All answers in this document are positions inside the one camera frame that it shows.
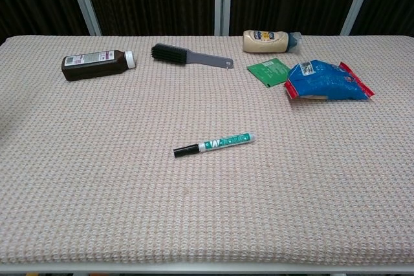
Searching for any green white whiteboard marker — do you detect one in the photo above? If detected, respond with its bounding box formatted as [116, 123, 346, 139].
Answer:
[197, 132, 256, 153]

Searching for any black marker cap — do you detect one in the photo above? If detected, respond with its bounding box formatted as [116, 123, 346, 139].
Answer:
[173, 143, 200, 159]

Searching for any brown bottle with white cap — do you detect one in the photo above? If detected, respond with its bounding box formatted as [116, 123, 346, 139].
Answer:
[61, 50, 136, 82]

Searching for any green foil packet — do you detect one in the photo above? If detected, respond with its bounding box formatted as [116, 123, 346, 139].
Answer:
[246, 58, 292, 89]

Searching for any cream mayonnaise squeeze bottle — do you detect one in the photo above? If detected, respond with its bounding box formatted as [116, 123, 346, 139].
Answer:
[242, 30, 303, 54]

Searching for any beige woven tablecloth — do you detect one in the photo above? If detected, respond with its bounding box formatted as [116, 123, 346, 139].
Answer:
[0, 35, 414, 266]

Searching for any blue red snack bag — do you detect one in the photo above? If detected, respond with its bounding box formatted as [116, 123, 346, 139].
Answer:
[283, 59, 376, 101]

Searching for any black brush with grey handle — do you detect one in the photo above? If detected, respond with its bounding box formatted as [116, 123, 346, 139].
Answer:
[150, 43, 234, 70]

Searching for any white table frame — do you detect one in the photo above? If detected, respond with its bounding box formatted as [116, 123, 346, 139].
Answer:
[0, 262, 414, 274]

